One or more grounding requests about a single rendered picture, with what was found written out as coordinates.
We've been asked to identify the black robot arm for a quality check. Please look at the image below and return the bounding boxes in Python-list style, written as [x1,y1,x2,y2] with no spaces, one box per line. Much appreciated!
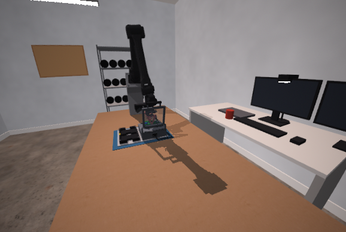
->
[126,25,157,113]

